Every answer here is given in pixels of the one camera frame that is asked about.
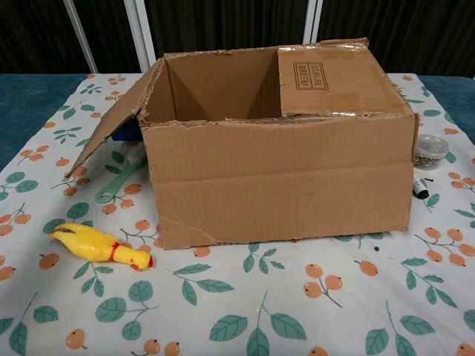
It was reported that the thick white frame post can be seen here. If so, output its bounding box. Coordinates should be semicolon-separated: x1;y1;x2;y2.
124;0;160;74

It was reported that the clear jar of metal pins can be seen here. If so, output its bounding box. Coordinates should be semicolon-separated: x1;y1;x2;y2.
413;134;450;171

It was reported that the green plastic hairbrush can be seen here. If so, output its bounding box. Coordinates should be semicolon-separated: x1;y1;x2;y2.
95;146;148;204

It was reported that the teal fabric table cover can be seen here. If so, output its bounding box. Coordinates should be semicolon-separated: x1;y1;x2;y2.
0;72;475;175

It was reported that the floral leaf fruit tablecloth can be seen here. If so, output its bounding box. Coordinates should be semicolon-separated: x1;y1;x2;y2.
0;73;475;356

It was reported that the yellow rubber chicken toy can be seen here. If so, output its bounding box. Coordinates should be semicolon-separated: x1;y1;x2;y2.
47;221;156;271

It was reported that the black white marker pen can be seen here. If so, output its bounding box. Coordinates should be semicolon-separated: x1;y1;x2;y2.
412;177;430;200

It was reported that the brown cardboard box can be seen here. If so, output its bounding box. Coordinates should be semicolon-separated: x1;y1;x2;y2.
65;36;420;250

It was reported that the thin white frame post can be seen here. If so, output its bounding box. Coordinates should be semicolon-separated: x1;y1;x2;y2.
62;0;98;74

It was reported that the blue toy building block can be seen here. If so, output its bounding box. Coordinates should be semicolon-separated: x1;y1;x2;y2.
110;117;145;143

